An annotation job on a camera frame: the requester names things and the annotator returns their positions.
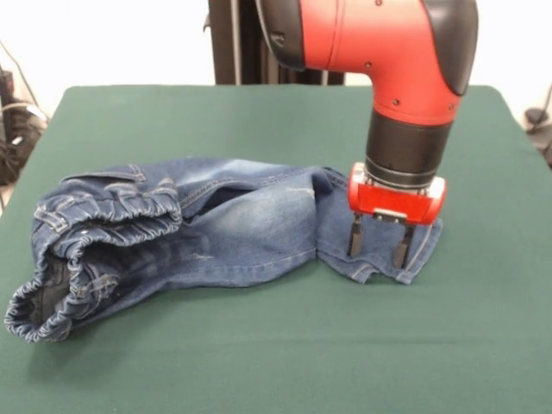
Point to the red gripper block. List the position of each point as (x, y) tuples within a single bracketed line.
[(397, 200)]

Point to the blue denim jeans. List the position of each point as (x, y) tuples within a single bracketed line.
[(237, 224)]

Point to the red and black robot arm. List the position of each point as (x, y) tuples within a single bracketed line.
[(388, 43)]

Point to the black round plug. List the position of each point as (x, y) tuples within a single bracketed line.
[(535, 115)]

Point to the dark green table cloth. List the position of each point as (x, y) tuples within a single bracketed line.
[(215, 379)]

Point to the black metal column stand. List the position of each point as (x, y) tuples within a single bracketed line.
[(241, 43)]

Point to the black upright power strip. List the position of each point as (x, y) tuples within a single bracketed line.
[(7, 86)]

